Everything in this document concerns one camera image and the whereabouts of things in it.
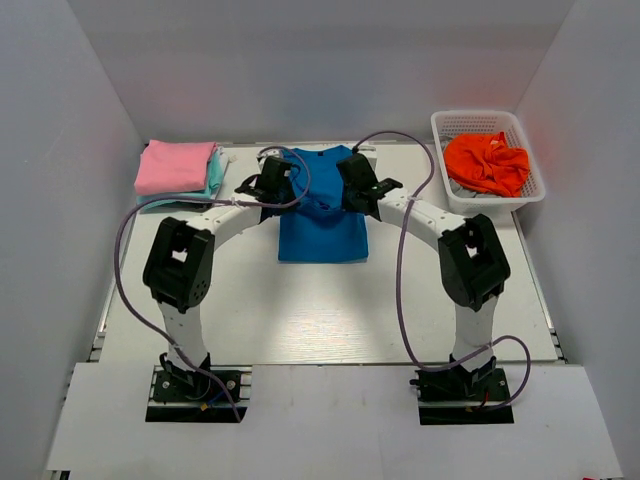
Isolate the blue t shirt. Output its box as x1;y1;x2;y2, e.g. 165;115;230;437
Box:
278;145;369;264

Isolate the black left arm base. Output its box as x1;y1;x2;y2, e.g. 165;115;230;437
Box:
145;365;252;424

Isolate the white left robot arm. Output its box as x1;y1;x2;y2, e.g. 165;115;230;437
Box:
143;156;299;399

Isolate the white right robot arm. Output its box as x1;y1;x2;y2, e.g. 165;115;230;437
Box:
337;153;511;399

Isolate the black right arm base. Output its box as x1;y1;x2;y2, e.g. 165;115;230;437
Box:
409;368;514;426

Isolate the folded mint t shirt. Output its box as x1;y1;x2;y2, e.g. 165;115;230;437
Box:
136;147;229;210

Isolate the grey t shirt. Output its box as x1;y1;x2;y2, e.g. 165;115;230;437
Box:
449;178;497;199

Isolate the folded pink t shirt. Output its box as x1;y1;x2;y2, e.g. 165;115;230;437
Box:
134;140;217;196

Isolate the orange t shirt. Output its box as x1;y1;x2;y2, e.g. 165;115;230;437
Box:
443;131;531;198

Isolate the white plastic laundry basket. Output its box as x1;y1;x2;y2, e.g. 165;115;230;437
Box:
431;110;546;216

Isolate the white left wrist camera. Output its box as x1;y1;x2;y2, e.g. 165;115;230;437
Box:
256;147;284;164

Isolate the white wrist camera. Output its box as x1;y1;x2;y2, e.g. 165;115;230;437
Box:
256;147;284;164
352;144;378;170

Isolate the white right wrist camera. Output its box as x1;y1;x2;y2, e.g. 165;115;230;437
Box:
352;144;378;170

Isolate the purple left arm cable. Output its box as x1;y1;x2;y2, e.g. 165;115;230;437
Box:
113;145;313;422

